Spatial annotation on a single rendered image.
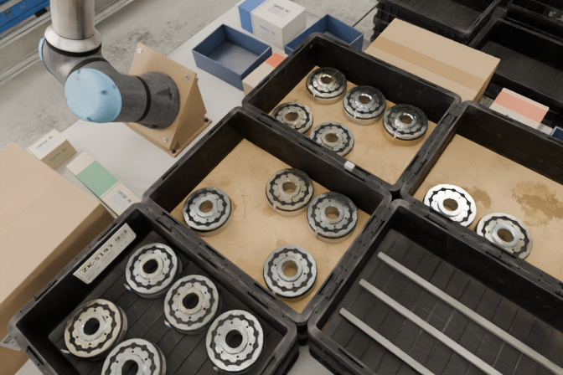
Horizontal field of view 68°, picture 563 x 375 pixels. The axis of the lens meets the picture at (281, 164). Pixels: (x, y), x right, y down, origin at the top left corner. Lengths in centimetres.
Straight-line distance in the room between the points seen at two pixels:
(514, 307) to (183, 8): 249
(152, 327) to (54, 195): 35
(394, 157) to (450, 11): 110
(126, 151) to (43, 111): 137
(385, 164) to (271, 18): 64
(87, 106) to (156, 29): 181
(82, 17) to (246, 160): 47
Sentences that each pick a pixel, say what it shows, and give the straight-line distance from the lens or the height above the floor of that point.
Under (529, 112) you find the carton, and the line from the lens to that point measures 125.
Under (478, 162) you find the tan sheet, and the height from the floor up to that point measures 83.
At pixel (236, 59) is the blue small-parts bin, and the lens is 139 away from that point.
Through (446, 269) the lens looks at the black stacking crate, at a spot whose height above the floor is 83.
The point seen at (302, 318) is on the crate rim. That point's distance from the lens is 72.
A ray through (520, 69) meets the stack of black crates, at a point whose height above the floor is 38.
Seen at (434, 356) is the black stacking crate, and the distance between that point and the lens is 84.
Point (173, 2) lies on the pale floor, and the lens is 296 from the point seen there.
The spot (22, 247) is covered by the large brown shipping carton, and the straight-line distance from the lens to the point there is 96.
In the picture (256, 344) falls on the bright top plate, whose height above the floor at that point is 86.
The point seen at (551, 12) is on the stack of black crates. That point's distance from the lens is 207.
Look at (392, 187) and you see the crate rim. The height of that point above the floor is 93.
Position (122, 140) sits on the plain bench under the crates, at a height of 70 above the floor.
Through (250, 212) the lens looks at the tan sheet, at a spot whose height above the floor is 83.
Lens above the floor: 163
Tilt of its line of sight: 57 degrees down
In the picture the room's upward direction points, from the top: 6 degrees counter-clockwise
